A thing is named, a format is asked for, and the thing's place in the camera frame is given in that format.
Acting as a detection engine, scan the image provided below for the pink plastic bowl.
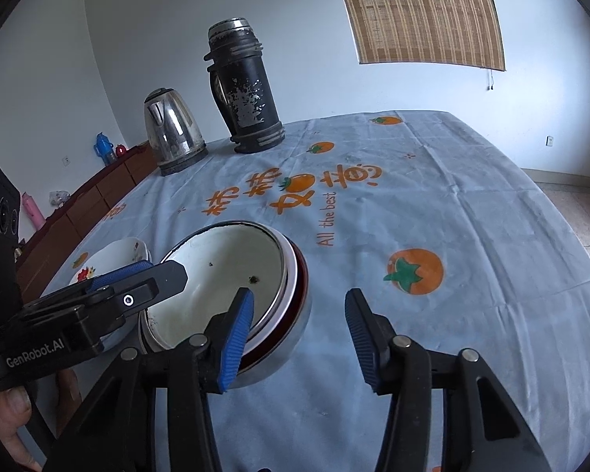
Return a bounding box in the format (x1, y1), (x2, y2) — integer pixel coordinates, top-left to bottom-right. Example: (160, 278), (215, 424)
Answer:
(236, 240), (310, 377)

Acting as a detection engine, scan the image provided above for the stainless steel bowl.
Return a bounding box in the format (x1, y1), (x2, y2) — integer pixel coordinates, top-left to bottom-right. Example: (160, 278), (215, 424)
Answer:
(231, 243), (314, 389)

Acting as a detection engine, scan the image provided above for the bamboo window blind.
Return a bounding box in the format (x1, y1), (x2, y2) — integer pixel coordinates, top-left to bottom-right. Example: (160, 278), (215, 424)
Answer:
(331, 0), (506, 70)

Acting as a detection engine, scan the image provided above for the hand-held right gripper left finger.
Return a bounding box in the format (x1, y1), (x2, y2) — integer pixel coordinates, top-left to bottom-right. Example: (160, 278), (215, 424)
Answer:
(42, 288), (255, 472)

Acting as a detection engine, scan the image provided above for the black worn thermos flask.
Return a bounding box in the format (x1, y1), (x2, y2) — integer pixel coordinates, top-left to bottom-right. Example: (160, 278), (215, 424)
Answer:
(204, 18), (285, 155)

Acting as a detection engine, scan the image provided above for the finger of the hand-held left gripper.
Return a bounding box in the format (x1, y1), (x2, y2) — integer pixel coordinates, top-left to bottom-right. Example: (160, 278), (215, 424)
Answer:
(79, 260), (188, 340)
(22, 262), (154, 308)

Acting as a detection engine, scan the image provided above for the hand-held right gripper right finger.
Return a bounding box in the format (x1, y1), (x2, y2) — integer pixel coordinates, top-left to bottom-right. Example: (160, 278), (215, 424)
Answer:
(344, 288), (554, 472)

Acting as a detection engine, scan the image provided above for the pink bottle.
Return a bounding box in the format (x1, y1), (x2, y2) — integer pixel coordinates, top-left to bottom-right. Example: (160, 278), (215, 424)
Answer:
(22, 192), (45, 231)

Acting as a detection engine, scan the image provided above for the red flower white plate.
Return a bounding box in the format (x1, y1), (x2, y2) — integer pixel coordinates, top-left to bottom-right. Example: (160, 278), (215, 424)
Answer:
(69, 237), (152, 286)

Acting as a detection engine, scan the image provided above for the blue thermos bottle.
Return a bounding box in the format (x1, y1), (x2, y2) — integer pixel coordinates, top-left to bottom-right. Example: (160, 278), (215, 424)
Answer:
(93, 133), (116, 165)

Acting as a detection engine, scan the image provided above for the pink white enamel bowl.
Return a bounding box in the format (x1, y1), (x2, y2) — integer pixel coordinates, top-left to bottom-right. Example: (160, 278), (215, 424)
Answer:
(138, 221), (296, 352)

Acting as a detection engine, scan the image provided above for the brown wooden sideboard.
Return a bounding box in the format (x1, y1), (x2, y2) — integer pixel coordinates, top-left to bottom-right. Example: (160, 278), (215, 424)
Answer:
(15, 142), (158, 306)

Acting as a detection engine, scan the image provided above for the stainless steel electric kettle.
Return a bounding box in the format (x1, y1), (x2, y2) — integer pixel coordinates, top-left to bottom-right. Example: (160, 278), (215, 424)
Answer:
(144, 87), (208, 177)

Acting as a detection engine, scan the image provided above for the person's left hand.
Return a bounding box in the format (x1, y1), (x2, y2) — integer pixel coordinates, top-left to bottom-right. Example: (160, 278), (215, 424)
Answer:
(0, 368), (83, 471)

